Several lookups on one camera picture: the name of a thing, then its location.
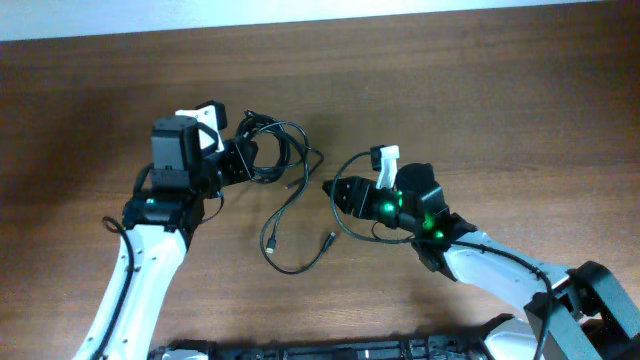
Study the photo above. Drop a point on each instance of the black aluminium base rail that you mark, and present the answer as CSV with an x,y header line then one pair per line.
x,y
467,344

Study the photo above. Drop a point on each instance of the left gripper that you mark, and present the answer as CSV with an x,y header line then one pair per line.
x,y
242,152

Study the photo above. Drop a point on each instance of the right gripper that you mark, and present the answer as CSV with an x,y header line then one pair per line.
x,y
353,204

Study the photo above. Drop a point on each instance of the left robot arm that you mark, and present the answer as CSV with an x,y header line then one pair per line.
x,y
190,165

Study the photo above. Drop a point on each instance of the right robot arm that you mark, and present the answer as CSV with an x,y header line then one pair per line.
x,y
571,313

